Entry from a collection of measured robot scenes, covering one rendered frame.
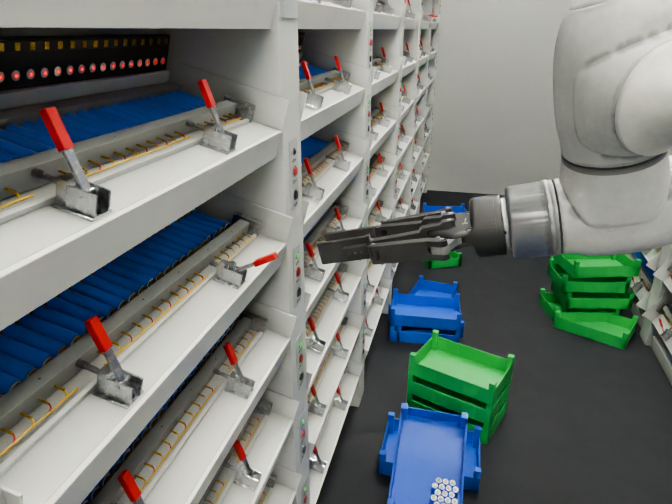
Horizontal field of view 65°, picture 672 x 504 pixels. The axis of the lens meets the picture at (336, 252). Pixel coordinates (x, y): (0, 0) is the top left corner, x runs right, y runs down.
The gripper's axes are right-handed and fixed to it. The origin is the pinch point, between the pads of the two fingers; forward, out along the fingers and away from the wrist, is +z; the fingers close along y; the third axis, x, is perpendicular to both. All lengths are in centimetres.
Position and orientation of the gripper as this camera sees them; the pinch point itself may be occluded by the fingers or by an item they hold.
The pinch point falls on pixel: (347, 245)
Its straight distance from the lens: 70.6
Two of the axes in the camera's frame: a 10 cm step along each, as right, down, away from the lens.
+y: 2.5, -3.8, 8.9
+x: -2.3, -9.2, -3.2
